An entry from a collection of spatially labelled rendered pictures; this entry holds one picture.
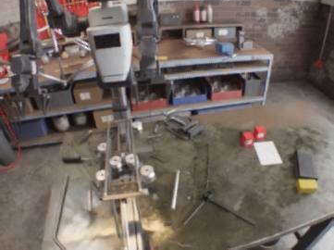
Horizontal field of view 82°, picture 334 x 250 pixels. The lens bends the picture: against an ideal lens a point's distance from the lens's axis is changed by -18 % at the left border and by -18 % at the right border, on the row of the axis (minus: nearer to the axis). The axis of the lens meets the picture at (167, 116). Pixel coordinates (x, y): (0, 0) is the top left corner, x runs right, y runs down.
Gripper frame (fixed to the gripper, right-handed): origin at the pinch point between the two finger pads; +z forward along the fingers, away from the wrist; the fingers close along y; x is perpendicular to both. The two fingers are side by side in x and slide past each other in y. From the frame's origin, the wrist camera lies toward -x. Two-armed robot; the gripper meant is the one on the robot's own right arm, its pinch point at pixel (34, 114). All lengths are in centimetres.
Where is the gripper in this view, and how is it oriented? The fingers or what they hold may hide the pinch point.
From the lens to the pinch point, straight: 92.1
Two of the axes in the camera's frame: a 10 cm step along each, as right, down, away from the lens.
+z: 0.7, 9.9, 0.9
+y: 10.0, -0.8, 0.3
